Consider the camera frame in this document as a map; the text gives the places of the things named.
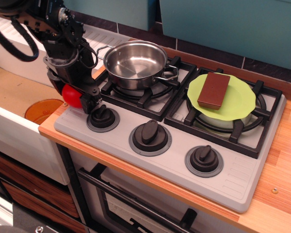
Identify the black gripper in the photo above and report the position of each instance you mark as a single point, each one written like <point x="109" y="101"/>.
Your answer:
<point x="74" y="67"/>

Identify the red toy apple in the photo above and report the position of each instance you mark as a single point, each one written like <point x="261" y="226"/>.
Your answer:
<point x="72" y="96"/>

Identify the brown chocolate bar block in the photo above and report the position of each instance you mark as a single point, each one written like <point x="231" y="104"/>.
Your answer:
<point x="213" y="91"/>

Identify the black left stove knob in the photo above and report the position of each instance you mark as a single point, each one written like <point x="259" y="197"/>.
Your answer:
<point x="103" y="119"/>

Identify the black stove knob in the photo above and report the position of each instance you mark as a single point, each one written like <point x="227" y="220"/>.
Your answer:
<point x="204" y="161"/>
<point x="103" y="119"/>
<point x="150" y="139"/>

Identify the stainless steel pot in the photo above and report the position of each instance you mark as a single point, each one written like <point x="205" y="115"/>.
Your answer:
<point x="136" y="65"/>

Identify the black middle stove knob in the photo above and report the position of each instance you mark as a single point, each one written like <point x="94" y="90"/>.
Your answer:
<point x="150" y="139"/>

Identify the grey toy stove top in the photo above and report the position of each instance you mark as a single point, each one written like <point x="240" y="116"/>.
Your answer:
<point x="233" y="187"/>

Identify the black right stove knob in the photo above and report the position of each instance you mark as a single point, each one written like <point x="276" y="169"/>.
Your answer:
<point x="204" y="161"/>

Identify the light green plate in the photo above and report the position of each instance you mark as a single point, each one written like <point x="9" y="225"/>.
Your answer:
<point x="238" y="103"/>

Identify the orange plastic bowl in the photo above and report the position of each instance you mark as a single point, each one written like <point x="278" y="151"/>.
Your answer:
<point x="41" y="110"/>

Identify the white toy sink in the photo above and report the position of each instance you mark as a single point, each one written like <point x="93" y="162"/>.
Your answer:
<point x="21" y="85"/>

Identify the black left burner grate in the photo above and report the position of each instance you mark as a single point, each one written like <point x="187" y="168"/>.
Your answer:
<point x="153" y="102"/>

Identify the black burner grate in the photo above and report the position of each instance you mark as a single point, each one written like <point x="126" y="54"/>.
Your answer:
<point x="153" y="102"/>
<point x="246" y="136"/>

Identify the wooden drawer fronts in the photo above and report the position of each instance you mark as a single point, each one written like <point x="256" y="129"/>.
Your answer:
<point x="41" y="195"/>

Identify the black right burner grate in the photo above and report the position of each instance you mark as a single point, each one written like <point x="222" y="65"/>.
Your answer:
<point x="246" y="136"/>

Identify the black oven door handle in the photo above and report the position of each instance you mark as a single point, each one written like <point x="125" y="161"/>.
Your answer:
<point x="94" y="177"/>

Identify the teal wall cabinet right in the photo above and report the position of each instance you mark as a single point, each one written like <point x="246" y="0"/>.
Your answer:
<point x="255" y="29"/>

